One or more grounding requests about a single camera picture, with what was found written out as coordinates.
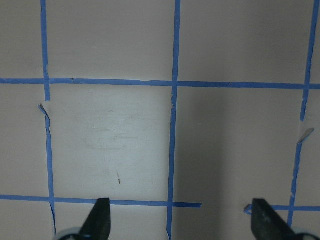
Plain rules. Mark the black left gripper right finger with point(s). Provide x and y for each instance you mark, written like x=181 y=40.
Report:
x=266 y=224

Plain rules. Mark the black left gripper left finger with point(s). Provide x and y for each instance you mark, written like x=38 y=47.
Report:
x=97 y=226

